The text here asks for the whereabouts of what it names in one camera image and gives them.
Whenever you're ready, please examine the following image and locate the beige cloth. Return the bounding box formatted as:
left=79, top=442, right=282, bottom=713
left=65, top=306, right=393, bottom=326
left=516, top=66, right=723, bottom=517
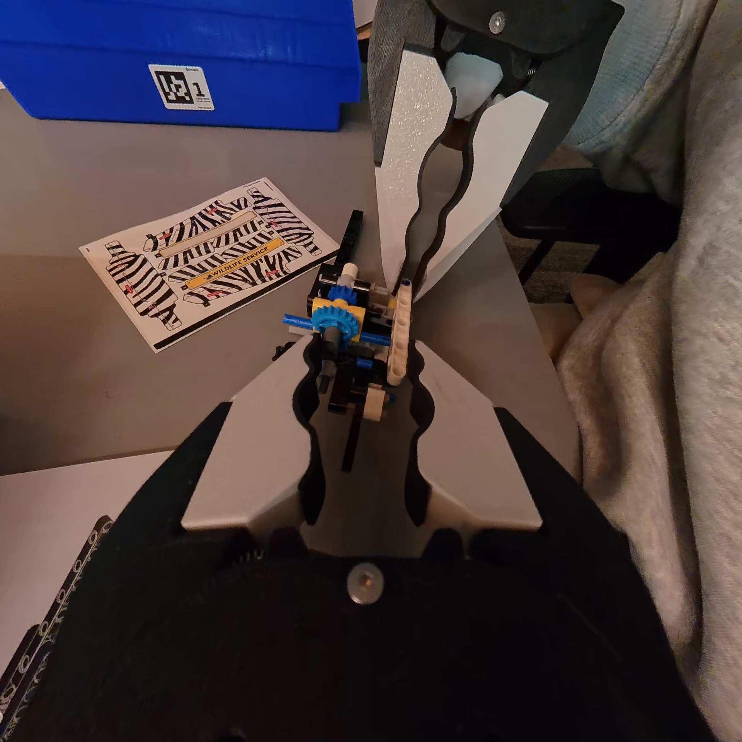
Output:
left=542, top=271, right=589, bottom=363

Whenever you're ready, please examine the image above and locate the lego gear assembly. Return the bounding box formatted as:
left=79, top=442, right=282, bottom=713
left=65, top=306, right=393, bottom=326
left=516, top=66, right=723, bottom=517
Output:
left=272, top=210, right=418, bottom=471

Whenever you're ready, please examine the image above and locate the black chair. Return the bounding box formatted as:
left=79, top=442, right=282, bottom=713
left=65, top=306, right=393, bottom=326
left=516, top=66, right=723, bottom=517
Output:
left=499, top=165, right=682, bottom=302

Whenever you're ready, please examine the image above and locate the zebra striped sticker sheet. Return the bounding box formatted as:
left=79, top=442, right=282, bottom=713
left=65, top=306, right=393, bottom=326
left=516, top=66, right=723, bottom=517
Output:
left=79, top=177, right=341, bottom=353

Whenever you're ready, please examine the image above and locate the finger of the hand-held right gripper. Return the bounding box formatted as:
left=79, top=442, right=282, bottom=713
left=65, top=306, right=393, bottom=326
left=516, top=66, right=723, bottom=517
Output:
left=376, top=43, right=459, bottom=286
left=416, top=92, right=550, bottom=302

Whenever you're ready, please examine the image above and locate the blue plastic bin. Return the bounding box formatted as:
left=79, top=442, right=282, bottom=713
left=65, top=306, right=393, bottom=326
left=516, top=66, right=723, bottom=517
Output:
left=0, top=0, right=363, bottom=134

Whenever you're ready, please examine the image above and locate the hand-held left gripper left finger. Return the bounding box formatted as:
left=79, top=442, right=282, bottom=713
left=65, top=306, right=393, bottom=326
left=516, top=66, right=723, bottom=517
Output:
left=181, top=334, right=325, bottom=546

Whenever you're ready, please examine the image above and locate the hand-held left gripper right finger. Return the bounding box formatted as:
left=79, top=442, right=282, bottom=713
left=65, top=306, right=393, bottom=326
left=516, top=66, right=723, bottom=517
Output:
left=405, top=340, right=544, bottom=548

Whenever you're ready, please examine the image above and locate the lego instruction booklet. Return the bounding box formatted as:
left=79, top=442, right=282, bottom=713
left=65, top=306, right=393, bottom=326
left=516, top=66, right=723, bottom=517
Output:
left=0, top=449, right=177, bottom=742

